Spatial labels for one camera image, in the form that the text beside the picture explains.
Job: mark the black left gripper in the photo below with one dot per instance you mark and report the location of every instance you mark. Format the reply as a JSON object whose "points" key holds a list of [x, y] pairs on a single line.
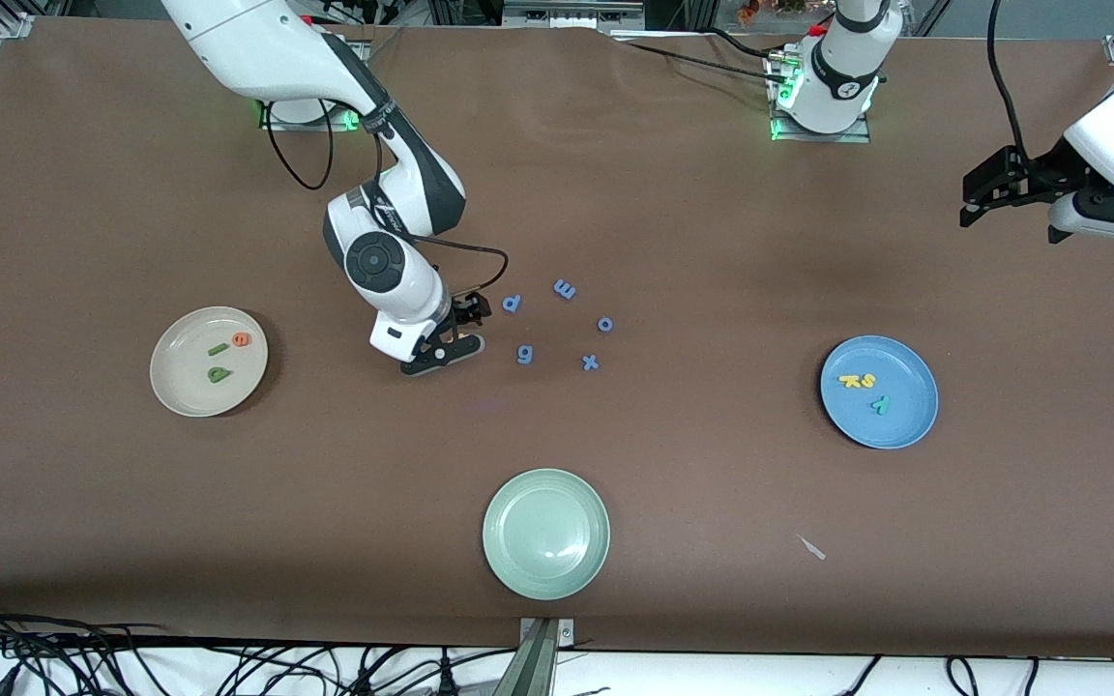
{"points": [[1041, 173]]}

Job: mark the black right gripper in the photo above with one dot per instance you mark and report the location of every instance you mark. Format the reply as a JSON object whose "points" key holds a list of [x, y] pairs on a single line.
{"points": [[461, 315]]}

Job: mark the teal foam letter y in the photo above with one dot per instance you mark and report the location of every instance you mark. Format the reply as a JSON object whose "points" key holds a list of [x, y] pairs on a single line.
{"points": [[880, 405]]}

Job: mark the green foam letter p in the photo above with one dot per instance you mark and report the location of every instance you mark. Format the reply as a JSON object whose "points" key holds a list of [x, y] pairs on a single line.
{"points": [[219, 376]]}

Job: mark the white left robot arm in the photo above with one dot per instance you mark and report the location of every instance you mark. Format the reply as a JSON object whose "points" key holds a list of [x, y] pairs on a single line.
{"points": [[842, 82]]}

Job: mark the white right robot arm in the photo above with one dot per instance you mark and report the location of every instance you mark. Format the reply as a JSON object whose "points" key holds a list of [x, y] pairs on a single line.
{"points": [[257, 48]]}

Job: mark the blue foam letter g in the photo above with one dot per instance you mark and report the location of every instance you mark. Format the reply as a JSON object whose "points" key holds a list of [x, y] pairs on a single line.
{"points": [[525, 360]]}

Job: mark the blue foam letter m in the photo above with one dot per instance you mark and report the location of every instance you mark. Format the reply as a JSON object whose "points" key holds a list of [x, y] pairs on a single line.
{"points": [[565, 289]]}

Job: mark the brown table cover sheet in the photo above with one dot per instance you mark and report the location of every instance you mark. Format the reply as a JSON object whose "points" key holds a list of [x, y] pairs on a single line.
{"points": [[557, 193]]}

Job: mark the pale green round plate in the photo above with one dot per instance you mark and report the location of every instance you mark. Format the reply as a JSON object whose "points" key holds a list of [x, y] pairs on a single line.
{"points": [[546, 534]]}

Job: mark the blue round plate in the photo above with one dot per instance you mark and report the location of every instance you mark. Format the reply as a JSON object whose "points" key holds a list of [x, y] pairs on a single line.
{"points": [[905, 425]]}

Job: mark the beige round plate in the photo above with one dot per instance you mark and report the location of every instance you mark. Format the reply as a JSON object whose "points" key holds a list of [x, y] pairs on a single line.
{"points": [[185, 372]]}

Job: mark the small grey paper scrap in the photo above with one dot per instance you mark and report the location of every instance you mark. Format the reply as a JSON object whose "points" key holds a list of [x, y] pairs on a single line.
{"points": [[811, 547]]}

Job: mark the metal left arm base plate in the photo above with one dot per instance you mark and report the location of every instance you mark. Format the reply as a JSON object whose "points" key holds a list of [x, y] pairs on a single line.
{"points": [[828, 139]]}

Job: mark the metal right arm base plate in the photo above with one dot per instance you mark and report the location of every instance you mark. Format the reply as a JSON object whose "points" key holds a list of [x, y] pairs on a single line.
{"points": [[296, 127]]}

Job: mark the aluminium frame rail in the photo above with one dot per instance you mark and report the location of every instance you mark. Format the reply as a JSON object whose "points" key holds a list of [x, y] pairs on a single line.
{"points": [[571, 14]]}

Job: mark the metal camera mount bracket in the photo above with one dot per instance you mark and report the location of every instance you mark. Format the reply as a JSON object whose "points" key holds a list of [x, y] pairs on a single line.
{"points": [[545, 633]]}

